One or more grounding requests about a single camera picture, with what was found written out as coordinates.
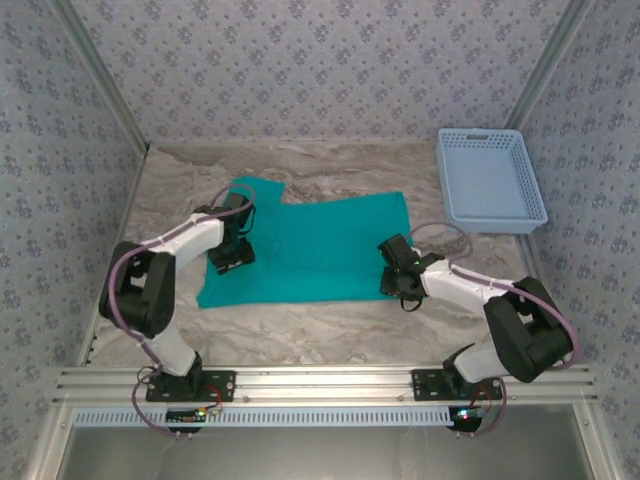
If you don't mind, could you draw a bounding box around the teal t-shirt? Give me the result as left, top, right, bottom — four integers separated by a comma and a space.
196, 176, 412, 309

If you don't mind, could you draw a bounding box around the light blue perforated plastic basket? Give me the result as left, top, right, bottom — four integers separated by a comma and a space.
437, 128, 550, 235

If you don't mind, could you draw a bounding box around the grey metal shelf panel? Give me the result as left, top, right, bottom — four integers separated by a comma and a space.
57, 427, 596, 480

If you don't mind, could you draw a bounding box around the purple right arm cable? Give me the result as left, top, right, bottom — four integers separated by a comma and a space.
407, 222, 581, 439

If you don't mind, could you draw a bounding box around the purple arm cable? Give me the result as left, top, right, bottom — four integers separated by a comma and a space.
107, 182, 259, 439
407, 222, 581, 439

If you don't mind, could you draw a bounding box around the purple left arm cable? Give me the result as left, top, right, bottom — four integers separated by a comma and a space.
107, 182, 259, 439

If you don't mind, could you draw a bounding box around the aluminium table side rail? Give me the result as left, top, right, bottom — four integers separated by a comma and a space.
76, 319, 101, 369
516, 233, 572, 367

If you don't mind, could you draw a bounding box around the red left base wire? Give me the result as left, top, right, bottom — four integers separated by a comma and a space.
202, 383, 225, 415

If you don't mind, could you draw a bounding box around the red base wire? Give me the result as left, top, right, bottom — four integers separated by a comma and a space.
202, 383, 225, 415
471, 385, 502, 412

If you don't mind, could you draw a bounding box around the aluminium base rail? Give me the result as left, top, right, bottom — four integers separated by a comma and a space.
52, 364, 599, 407

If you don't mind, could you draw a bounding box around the red right base wire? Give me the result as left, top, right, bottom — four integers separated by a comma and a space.
471, 385, 502, 412

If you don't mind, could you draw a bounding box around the light blue slotted cable duct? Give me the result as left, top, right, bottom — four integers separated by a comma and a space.
73, 405, 454, 429

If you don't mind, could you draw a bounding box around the aluminium frame post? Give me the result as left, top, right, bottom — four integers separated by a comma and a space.
49, 0, 151, 154
504, 0, 596, 130

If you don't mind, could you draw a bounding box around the aluminium frame bar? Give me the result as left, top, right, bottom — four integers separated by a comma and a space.
572, 403, 619, 480
24, 404, 76, 480

